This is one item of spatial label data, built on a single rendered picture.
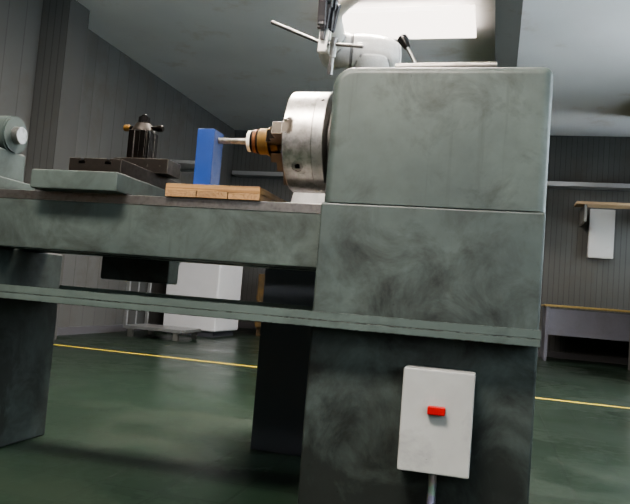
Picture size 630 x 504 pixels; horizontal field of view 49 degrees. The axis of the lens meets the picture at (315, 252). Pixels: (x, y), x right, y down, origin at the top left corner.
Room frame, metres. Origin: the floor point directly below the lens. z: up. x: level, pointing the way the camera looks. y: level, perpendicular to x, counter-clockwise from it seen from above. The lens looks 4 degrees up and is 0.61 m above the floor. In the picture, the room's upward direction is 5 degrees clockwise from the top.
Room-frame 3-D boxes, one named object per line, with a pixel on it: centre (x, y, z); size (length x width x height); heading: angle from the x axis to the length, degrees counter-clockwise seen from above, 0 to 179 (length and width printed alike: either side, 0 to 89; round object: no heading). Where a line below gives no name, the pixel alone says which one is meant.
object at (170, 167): (2.36, 0.60, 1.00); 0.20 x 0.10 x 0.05; 76
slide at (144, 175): (2.30, 0.65, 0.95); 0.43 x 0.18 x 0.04; 166
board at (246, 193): (2.20, 0.28, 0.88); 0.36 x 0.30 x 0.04; 166
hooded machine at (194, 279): (8.55, 1.32, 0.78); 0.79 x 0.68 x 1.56; 165
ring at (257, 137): (2.17, 0.18, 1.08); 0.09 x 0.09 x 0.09; 76
